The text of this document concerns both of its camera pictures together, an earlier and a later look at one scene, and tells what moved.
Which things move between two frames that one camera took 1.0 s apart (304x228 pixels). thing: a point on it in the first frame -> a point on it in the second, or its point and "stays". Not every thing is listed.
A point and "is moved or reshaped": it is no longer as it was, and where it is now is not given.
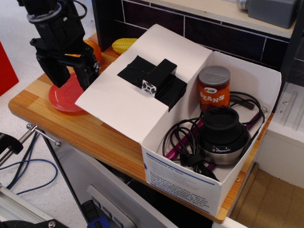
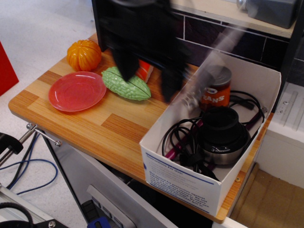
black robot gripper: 60,34 -> 147,28
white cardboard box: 196,112 is moved or reshaped
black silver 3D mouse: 224,138 stays
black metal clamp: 9,144 stays
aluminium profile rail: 13,207 stays
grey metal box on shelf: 282,13 stays
